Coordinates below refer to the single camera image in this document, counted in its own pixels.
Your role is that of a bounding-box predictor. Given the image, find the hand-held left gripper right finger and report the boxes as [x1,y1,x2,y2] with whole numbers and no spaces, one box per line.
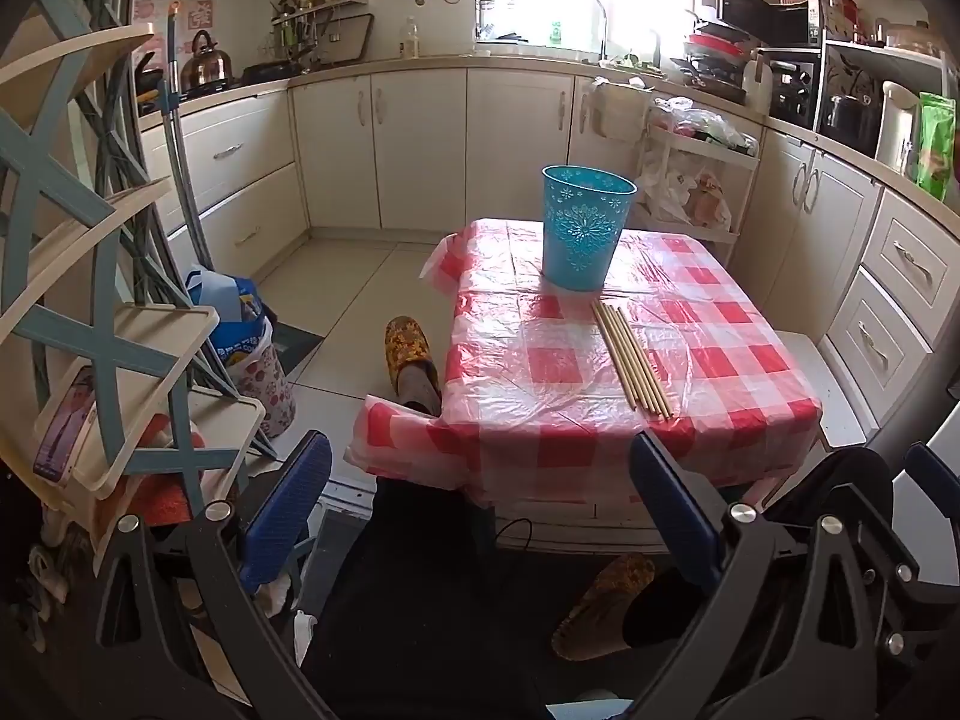
[628,429,863,720]

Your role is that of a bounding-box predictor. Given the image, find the smartphone with pink screen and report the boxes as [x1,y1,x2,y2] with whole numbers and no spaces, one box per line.
[34,366,98,482]

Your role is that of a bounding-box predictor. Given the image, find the black microwave oven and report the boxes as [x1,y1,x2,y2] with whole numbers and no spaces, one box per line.
[715,0,826,46]

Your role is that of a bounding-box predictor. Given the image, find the stack of pans and dishes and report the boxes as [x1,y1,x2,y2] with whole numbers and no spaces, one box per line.
[679,11,751,102]

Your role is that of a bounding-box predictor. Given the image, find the chrome sink faucet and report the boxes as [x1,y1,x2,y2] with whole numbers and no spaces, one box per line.
[585,0,610,61]

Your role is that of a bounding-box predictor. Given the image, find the pink wall posters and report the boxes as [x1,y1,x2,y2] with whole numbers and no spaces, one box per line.
[135,0,215,68]

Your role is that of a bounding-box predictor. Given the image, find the dark dustpan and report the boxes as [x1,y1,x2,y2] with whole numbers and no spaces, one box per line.
[270,322,325,387]

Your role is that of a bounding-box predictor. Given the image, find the red cloth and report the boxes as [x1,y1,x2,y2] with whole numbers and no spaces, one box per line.
[124,420,207,530]

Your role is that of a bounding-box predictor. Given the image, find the red white checked tablecloth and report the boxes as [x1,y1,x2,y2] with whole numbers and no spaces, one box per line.
[345,217,826,522]

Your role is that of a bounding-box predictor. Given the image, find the white storage cart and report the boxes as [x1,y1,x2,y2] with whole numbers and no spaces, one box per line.
[637,101,762,245]

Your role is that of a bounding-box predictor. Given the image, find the green food packet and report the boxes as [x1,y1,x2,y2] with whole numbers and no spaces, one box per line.
[916,92,959,202]

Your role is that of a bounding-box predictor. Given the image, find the black tray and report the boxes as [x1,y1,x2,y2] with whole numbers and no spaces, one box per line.
[319,13,376,65]

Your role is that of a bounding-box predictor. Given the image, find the white stool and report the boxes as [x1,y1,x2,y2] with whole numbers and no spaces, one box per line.
[772,330,871,451]

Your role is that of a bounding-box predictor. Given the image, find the white plastic shopping bags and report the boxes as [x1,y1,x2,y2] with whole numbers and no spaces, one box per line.
[641,161,732,230]

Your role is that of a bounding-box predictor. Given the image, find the steel whistling kettle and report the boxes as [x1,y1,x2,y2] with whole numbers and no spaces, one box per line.
[180,30,233,91]

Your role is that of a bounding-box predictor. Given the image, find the white plastic jug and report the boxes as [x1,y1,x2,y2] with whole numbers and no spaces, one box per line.
[742,52,773,113]

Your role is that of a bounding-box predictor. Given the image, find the cream kitchen base cabinets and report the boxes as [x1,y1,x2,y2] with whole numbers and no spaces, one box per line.
[139,56,960,458]

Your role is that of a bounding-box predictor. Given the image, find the white electric kettle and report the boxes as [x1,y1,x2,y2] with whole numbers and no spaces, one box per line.
[876,81,922,173]

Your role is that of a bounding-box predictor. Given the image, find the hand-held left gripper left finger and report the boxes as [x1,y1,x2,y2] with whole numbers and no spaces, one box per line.
[97,431,335,720]

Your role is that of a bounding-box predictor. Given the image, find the yellow floral slipper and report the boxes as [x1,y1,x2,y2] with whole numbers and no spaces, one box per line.
[551,551,657,662]
[385,315,443,417]

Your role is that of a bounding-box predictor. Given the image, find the white hanging door bin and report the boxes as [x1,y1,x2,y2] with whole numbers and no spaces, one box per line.
[589,79,653,143]

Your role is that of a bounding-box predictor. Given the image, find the beige and blue shelf rack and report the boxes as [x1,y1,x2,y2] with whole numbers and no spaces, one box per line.
[0,0,267,593]

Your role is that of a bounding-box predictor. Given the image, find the black cooking pot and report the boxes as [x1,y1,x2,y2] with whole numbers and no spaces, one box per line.
[825,94,878,151]

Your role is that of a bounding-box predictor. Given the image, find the black pan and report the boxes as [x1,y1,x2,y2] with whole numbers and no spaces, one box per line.
[240,60,301,85]

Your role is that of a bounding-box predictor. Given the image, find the black toaster oven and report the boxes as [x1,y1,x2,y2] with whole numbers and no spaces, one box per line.
[757,49,822,128]

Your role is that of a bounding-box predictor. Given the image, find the person's right leg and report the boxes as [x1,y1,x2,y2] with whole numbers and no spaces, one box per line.
[622,566,698,650]

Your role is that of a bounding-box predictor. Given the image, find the white counter shelf rack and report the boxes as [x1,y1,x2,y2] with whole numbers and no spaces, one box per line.
[817,37,960,158]

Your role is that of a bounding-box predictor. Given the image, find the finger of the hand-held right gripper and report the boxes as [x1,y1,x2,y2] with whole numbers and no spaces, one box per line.
[769,448,895,541]
[862,442,960,661]

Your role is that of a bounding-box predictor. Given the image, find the blue plastic bag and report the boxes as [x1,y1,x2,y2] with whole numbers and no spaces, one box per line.
[186,264,267,383]

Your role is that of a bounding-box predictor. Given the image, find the blue patterned plastic bucket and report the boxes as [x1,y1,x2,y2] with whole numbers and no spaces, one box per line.
[541,163,638,293]

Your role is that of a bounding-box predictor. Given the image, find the pile of plastic bags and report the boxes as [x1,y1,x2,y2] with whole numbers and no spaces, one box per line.
[652,97,758,147]

